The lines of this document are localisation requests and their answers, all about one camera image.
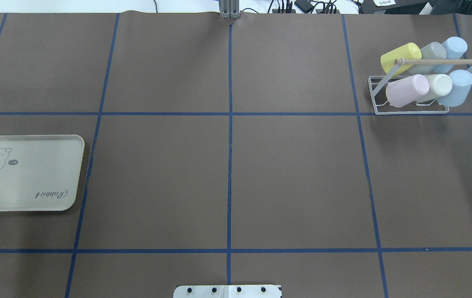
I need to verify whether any pink plastic cup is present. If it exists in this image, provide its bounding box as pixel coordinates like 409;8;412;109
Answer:
386;74;429;108

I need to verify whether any yellow plastic cup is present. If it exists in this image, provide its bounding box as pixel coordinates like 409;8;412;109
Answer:
380;42;422;74

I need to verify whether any pale green plastic cup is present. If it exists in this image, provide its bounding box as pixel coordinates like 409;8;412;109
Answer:
416;74;453;103

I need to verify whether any grey plastic cup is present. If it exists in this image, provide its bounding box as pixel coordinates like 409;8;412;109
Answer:
407;42;447;75

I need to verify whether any light blue plastic cup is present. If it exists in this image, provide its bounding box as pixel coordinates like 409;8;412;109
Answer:
433;36;468;74

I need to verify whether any cream plastic tray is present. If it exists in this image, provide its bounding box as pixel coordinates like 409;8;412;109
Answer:
0;135;85;212

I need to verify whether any aluminium frame post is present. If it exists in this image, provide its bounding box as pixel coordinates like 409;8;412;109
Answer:
218;0;241;19

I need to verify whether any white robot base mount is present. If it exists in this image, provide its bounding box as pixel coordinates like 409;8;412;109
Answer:
173;284;283;298

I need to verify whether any white wire cup rack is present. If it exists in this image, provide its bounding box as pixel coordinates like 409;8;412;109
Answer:
368;58;472;115

